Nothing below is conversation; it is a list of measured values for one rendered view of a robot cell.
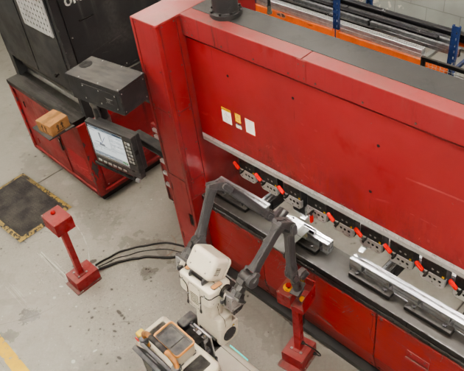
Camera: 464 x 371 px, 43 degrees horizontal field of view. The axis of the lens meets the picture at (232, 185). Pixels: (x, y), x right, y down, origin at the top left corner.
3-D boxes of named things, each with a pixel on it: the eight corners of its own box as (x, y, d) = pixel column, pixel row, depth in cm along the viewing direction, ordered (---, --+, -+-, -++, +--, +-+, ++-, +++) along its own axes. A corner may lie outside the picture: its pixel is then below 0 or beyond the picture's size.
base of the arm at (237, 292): (222, 291, 334) (238, 302, 327) (230, 278, 334) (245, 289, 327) (230, 293, 341) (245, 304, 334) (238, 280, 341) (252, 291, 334)
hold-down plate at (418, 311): (403, 308, 352) (403, 305, 350) (408, 303, 354) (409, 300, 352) (449, 337, 334) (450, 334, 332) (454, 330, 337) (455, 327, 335)
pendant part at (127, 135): (96, 160, 432) (83, 120, 409) (108, 151, 439) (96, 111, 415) (141, 180, 410) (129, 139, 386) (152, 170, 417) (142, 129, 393)
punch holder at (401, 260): (387, 259, 343) (389, 239, 332) (396, 250, 347) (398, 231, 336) (410, 271, 334) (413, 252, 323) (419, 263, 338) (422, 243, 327)
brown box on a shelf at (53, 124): (32, 128, 520) (27, 116, 512) (57, 114, 532) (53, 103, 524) (49, 140, 503) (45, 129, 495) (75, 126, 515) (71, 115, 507)
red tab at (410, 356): (404, 358, 363) (405, 351, 359) (406, 355, 364) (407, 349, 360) (426, 372, 355) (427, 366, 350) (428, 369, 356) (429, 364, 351)
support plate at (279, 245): (262, 241, 389) (262, 239, 389) (289, 218, 402) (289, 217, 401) (283, 254, 379) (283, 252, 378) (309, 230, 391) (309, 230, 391)
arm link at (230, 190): (214, 185, 361) (221, 189, 351) (219, 177, 361) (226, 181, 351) (265, 218, 379) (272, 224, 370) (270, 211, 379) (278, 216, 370)
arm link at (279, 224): (274, 210, 335) (286, 218, 328) (287, 217, 344) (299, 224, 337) (235, 278, 336) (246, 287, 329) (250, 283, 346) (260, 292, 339)
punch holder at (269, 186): (261, 188, 400) (259, 169, 390) (269, 181, 404) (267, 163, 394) (278, 197, 392) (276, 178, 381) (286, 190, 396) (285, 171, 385)
